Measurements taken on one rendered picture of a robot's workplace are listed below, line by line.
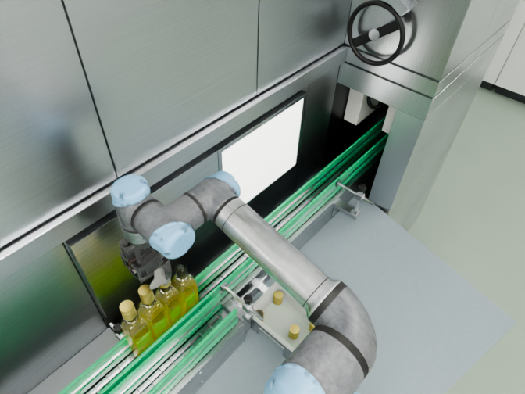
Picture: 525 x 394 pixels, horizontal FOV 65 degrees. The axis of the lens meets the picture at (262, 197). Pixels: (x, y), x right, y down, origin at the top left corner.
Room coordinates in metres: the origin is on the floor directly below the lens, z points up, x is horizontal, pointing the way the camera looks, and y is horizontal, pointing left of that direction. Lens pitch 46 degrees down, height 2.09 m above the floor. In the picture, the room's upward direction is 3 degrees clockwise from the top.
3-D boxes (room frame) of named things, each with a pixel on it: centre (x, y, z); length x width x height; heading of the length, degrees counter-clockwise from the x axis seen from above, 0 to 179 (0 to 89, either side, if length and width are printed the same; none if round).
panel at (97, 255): (0.90, 0.16, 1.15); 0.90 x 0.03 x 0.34; 140
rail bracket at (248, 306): (0.63, 0.05, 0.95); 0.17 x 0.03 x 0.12; 50
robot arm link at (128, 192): (0.56, 0.26, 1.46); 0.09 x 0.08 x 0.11; 49
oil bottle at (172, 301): (0.58, 0.25, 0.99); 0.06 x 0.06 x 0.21; 51
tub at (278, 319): (0.66, -0.10, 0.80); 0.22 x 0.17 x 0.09; 50
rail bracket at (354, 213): (1.12, -0.36, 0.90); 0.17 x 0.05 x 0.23; 50
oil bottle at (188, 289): (0.62, 0.22, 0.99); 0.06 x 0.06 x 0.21; 51
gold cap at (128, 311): (0.49, 0.32, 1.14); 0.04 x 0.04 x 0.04
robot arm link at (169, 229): (0.51, 0.18, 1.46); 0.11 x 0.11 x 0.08; 49
